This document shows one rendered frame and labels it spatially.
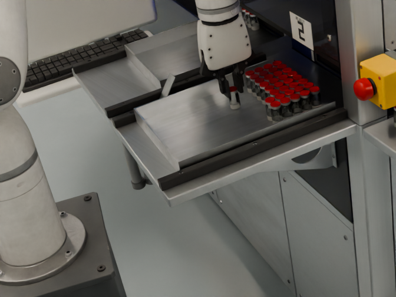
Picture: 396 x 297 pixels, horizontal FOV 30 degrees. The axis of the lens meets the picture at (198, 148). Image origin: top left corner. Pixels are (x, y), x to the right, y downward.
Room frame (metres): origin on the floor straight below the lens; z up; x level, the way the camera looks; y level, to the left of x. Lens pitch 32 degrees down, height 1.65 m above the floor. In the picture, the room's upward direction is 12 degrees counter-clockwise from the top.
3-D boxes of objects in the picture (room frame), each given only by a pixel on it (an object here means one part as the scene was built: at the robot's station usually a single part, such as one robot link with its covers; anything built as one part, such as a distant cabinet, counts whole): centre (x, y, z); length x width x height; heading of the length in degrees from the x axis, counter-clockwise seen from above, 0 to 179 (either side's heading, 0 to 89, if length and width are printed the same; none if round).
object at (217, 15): (1.38, -0.10, 1.11); 0.09 x 0.08 x 0.03; 107
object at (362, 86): (1.14, -0.31, 0.99); 0.04 x 0.04 x 0.04; 17
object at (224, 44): (1.38, -0.10, 1.05); 0.10 x 0.08 x 0.11; 107
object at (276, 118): (1.28, -0.17, 0.90); 0.02 x 0.02 x 0.05
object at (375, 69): (1.16, -0.36, 1.00); 0.08 x 0.07 x 0.07; 107
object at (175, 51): (1.69, -0.07, 0.90); 0.34 x 0.26 x 0.04; 107
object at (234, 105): (1.38, -0.10, 0.90); 0.02 x 0.02 x 0.04
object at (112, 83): (1.50, -0.05, 0.87); 0.70 x 0.48 x 0.02; 17
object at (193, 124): (1.33, -0.08, 0.90); 0.34 x 0.26 x 0.04; 107
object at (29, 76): (1.96, 0.26, 0.82); 0.40 x 0.14 x 0.02; 107
